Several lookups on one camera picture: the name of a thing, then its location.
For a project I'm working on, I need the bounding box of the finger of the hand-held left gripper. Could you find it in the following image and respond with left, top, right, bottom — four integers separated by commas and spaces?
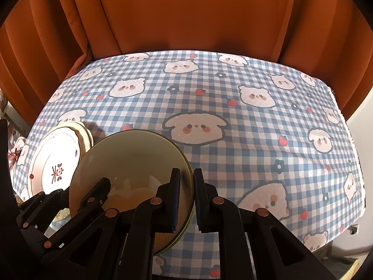
17, 189, 70, 234
40, 177, 112, 265

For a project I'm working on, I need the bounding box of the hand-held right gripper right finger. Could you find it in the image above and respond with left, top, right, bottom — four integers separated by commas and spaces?
194, 168, 325, 280

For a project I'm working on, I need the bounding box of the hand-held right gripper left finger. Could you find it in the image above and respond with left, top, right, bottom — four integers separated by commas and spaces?
64, 168, 182, 280

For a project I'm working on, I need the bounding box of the wide blue floral bowl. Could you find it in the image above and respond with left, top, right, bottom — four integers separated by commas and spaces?
68, 129, 195, 256

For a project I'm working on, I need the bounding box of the small red patterned plate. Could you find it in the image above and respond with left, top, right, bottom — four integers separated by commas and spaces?
28, 127, 81, 199

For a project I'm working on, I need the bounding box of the round yellow floral plate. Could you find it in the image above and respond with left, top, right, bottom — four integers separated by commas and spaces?
66, 122, 90, 152

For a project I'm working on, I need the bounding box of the floral patterned cloth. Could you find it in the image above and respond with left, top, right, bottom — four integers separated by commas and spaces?
7, 136, 28, 171

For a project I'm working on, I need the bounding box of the blue checked cartoon tablecloth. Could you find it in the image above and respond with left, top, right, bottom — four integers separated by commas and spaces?
12, 50, 366, 276

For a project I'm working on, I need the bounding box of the orange curtain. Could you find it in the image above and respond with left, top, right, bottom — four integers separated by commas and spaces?
0, 0, 373, 129

